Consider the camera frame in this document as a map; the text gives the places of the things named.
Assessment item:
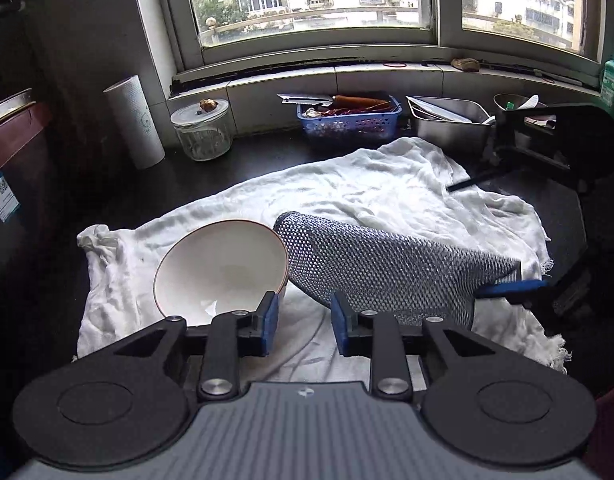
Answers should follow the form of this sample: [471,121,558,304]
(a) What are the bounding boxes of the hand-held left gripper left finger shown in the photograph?
[112,291,280,402]

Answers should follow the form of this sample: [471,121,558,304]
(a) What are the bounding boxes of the white cotton cloth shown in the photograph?
[76,136,573,386]

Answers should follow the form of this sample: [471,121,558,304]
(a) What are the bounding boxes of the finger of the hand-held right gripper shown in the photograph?
[475,254,596,332]
[446,104,574,193]

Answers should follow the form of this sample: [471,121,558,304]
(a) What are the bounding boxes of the blue and white sticker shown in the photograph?
[0,172,20,223]

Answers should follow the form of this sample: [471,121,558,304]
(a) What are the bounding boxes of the dried red chilies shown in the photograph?
[317,102,393,117]

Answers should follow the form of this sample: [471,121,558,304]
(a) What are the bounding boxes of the window with grey frame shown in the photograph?
[132,0,613,68]

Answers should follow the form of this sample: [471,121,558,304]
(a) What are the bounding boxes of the white plastic spoon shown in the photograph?
[480,94,540,126]

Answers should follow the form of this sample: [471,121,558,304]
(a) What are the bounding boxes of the glass jar with lid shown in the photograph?
[170,99,234,162]

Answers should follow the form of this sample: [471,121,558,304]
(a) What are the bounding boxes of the round steel pot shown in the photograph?
[493,92,553,131]

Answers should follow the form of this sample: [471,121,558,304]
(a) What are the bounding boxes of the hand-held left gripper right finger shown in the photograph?
[330,291,495,402]

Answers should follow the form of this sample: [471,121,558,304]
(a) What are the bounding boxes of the blue plastic basket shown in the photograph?
[297,95,403,148]

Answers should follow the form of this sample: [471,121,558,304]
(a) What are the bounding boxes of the rectangular steel tray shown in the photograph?
[406,96,495,153]

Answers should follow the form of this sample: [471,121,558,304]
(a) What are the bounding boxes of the silver mesh dishcloth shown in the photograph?
[274,211,522,331]

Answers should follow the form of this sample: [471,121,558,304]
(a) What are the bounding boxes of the dark red kitchen appliance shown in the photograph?
[0,87,55,361]

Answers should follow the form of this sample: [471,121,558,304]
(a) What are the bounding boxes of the white paper towel roll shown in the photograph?
[103,75,166,170]

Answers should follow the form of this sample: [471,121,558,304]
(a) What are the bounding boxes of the white bowl with brown rim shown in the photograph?
[153,218,289,328]

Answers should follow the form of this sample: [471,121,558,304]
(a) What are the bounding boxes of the orange handled tool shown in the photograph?
[334,95,388,108]

